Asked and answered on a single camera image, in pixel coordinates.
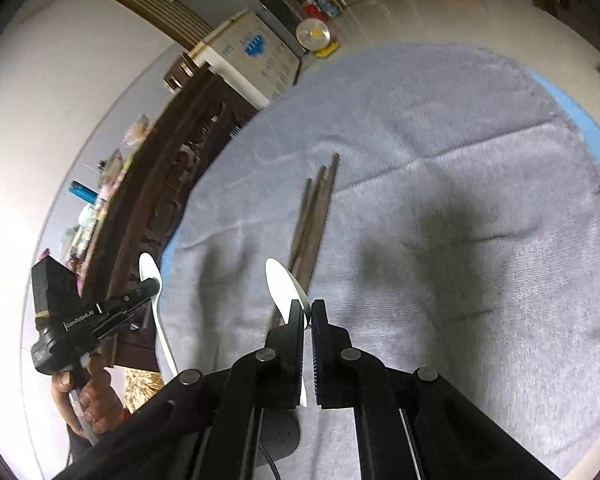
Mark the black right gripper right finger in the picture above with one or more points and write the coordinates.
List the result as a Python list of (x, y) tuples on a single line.
[(344, 376)]

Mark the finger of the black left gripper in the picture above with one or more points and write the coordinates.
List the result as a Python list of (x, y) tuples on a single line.
[(116, 311)]

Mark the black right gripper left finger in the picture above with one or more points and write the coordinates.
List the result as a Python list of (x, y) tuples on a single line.
[(271, 377)]

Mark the white spoon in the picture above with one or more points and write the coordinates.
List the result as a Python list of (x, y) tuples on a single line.
[(149, 271), (286, 284)]

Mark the dark wooden chopstick one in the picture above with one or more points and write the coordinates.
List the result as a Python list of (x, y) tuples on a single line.
[(325, 209)]

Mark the person's left hand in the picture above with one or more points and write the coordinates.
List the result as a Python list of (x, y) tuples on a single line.
[(102, 408)]

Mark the blue bottle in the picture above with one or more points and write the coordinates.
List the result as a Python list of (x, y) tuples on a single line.
[(82, 192)]

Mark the dark wooden chopstick two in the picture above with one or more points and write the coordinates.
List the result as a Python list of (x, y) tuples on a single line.
[(306, 229)]

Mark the grey towel mat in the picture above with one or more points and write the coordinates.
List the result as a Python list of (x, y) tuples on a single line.
[(463, 234)]

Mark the dark carved wooden furniture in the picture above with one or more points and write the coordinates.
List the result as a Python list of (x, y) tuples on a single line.
[(149, 203)]

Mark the dark wooden chair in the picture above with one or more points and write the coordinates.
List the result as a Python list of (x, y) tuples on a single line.
[(182, 71)]

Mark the blue cloth under towel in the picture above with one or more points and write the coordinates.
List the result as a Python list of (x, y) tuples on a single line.
[(588, 126)]

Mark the small white floor fan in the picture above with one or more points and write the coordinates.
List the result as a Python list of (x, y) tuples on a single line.
[(314, 35)]

